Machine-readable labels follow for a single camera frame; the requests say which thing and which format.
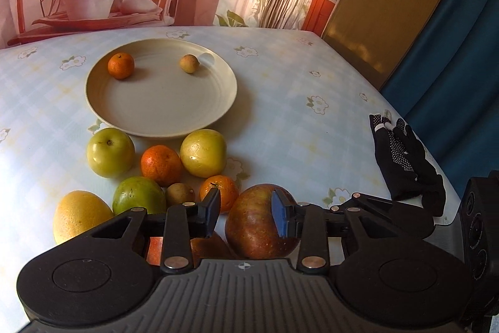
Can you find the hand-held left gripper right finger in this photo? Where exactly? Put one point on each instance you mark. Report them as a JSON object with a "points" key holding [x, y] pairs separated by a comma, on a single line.
{"points": [[280, 215]]}

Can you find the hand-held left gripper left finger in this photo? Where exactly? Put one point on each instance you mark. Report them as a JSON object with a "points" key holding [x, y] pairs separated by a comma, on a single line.
{"points": [[211, 211]]}

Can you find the small tangerine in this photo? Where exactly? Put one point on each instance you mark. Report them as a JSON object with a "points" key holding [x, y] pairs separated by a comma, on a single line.
{"points": [[121, 65], [227, 192]]}

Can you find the red apple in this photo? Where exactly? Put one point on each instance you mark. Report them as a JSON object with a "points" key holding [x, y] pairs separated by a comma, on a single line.
{"points": [[253, 227], [208, 249]]}

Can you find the brown kiwi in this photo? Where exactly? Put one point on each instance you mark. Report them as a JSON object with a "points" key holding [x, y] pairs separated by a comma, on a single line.
{"points": [[179, 194]]}

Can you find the yellow round citrus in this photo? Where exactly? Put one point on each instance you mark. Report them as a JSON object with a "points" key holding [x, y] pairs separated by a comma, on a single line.
{"points": [[203, 152]]}

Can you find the orange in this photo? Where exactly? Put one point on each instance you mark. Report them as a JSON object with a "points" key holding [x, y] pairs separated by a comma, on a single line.
{"points": [[161, 166]]}

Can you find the dark green apple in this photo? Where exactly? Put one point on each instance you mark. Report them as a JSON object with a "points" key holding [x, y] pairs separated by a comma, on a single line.
{"points": [[136, 194]]}

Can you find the light green apple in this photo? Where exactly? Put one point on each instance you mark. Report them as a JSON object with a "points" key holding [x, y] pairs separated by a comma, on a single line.
{"points": [[111, 152]]}

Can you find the beige round plate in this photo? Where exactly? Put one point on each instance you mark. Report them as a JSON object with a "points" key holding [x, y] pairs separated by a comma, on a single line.
{"points": [[163, 99]]}

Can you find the large yellow lemon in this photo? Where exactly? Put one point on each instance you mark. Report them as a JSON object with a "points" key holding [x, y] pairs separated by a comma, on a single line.
{"points": [[78, 216]]}

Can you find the black dotted glove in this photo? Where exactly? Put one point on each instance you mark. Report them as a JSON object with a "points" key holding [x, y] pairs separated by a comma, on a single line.
{"points": [[405, 169]]}

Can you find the floral checked tablecloth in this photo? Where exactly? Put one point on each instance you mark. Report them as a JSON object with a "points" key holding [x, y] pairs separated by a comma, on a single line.
{"points": [[296, 114]]}

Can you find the blue curtain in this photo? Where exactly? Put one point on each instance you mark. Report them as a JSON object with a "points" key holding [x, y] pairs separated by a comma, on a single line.
{"points": [[460, 83]]}

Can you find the small beige longan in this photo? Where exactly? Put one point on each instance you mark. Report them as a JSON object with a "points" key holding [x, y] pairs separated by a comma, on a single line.
{"points": [[189, 64]]}

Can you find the golden brown board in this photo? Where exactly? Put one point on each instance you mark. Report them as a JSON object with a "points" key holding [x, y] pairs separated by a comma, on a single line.
{"points": [[393, 5]]}

